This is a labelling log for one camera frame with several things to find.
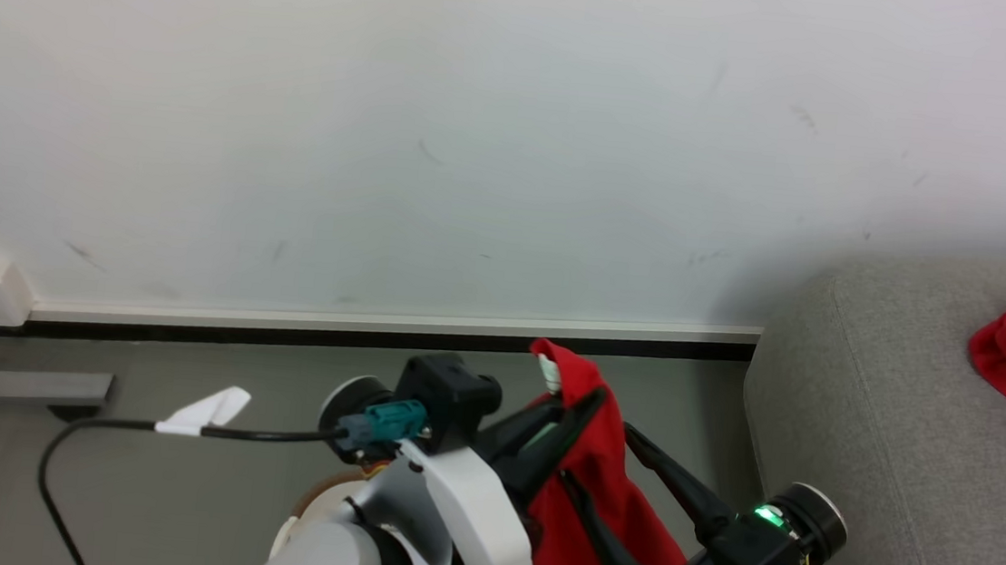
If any plain red garment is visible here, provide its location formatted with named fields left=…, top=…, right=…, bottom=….
left=510, top=336, right=707, bottom=565

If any white and black baseboard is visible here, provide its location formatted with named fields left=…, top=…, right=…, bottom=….
left=0, top=260, right=765, bottom=404

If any black cable with white tag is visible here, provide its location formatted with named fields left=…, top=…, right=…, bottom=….
left=30, top=367, right=432, bottom=565

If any white tape cable tag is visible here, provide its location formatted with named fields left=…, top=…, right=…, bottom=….
left=154, top=380, right=253, bottom=443

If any grey fabric sofa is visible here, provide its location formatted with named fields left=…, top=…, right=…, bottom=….
left=728, top=237, right=1006, bottom=565

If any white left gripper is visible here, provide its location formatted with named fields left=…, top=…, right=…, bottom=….
left=390, top=372, right=610, bottom=565

